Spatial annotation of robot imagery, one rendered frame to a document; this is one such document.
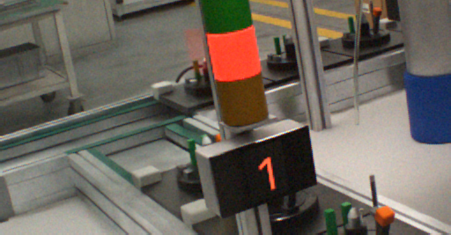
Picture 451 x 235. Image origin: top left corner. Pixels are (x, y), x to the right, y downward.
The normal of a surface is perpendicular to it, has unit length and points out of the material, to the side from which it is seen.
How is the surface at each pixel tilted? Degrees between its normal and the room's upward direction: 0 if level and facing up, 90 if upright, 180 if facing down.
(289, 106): 90
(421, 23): 90
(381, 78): 90
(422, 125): 90
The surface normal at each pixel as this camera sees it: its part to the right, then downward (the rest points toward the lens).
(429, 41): -0.36, 0.32
